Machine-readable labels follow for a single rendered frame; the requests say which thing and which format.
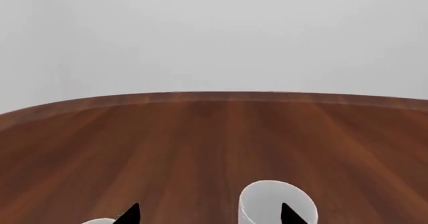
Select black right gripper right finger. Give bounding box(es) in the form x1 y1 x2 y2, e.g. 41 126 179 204
278 202 309 224

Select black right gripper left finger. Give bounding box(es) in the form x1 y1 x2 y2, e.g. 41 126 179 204
114 202 142 224

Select white mug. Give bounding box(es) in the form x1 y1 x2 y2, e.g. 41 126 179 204
237 180 319 224

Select white plate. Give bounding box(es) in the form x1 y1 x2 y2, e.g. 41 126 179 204
81 218 118 224

